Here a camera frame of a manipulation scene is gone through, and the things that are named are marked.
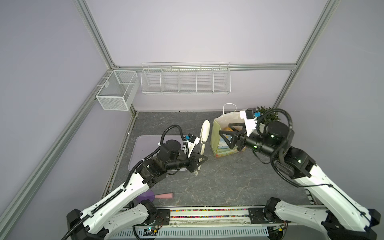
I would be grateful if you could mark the lavender cutting mat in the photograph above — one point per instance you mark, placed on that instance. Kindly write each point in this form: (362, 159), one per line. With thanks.
(144, 145)

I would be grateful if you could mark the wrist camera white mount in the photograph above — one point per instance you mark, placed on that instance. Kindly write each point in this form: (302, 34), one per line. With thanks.
(250, 119)
(189, 143)

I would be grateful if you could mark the round orange fake bun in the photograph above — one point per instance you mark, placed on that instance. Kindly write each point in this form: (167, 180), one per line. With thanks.
(228, 129)

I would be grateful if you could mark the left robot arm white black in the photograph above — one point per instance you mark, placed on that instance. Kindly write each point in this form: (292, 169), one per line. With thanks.
(149, 171)

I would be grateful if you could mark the white mesh box basket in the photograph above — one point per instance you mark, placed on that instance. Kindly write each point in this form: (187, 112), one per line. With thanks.
(118, 91)

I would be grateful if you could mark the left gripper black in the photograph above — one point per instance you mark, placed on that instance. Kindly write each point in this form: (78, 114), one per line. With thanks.
(193, 158)

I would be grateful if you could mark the paper bag with landscape print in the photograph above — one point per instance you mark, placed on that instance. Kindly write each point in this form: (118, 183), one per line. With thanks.
(229, 115)

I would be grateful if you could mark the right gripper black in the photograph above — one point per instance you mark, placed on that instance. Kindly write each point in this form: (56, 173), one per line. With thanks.
(243, 143)

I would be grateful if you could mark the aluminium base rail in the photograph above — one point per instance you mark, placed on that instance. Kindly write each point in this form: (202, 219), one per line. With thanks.
(210, 217)

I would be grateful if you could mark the purple scoop with pink handle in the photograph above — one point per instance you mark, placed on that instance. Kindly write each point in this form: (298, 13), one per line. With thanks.
(151, 196)

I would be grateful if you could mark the white wire shelf basket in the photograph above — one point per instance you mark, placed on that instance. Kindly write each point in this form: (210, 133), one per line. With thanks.
(186, 78)

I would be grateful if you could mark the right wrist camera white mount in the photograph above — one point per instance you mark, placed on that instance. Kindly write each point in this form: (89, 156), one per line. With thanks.
(250, 119)

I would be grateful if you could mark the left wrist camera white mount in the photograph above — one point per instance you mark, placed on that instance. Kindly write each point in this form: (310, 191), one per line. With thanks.
(189, 143)

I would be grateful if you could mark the potted green plant white pot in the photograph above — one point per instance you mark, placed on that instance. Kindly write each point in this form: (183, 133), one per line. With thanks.
(273, 117)

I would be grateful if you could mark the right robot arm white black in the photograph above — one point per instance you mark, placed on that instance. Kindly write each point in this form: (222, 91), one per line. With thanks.
(343, 219)

